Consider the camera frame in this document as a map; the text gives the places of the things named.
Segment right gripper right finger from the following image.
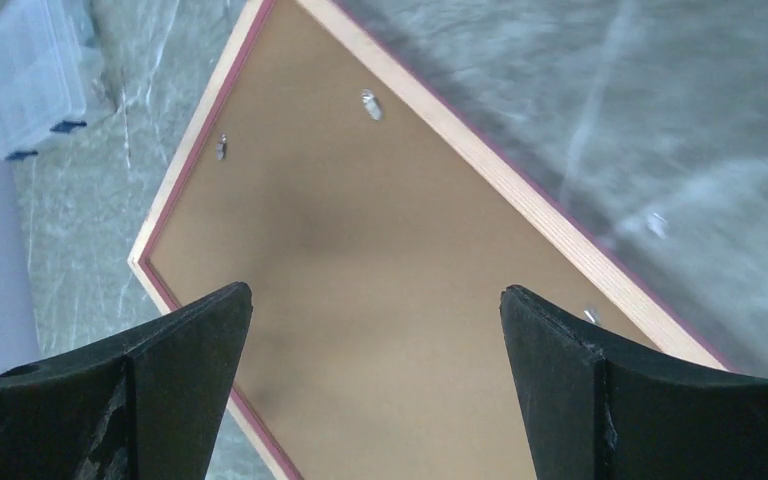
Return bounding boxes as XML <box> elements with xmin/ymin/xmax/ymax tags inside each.
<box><xmin>500</xmin><ymin>285</ymin><xmax>768</xmax><ymax>480</ymax></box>

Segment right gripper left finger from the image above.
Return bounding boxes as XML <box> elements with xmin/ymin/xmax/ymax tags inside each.
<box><xmin>0</xmin><ymin>282</ymin><xmax>253</xmax><ymax>479</ymax></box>

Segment pink wooden picture frame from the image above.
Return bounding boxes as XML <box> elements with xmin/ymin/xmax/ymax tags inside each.
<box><xmin>126</xmin><ymin>0</ymin><xmax>733</xmax><ymax>480</ymax></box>

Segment clear plastic organizer box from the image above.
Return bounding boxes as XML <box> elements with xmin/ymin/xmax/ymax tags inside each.
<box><xmin>0</xmin><ymin>1</ymin><xmax>89</xmax><ymax>161</ymax></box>

